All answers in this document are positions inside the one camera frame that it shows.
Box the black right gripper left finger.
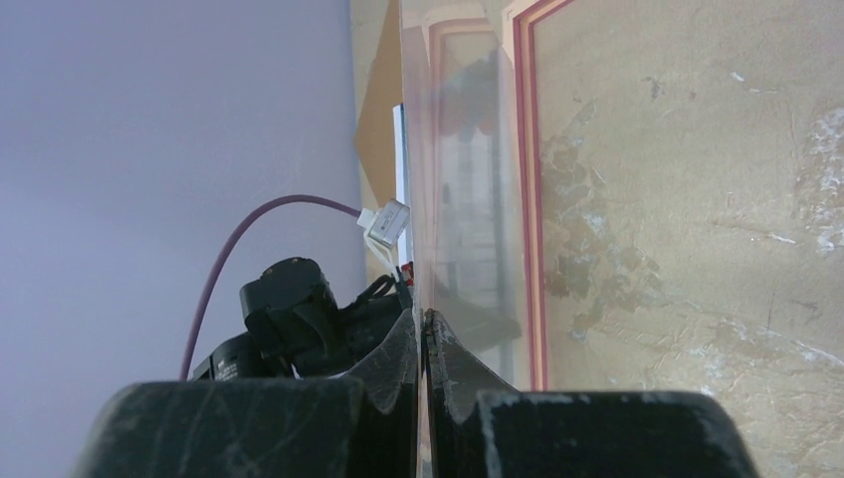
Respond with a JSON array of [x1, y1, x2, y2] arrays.
[[72, 311, 418, 477]]

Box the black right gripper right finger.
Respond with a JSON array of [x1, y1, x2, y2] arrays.
[[423, 310, 758, 477]]

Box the clear acrylic sheet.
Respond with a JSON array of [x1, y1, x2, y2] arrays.
[[399, 1, 542, 477]]

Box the pink picture frame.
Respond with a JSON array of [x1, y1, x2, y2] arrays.
[[499, 1, 598, 390]]

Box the brown cardboard backing board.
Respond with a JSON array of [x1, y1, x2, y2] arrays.
[[349, 0, 403, 209]]

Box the glossy printed photo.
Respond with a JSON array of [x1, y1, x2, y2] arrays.
[[392, 104, 410, 204]]

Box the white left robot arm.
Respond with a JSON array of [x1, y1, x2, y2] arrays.
[[192, 257, 411, 381]]

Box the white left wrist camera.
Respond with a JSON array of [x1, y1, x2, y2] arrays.
[[356, 199, 411, 282]]

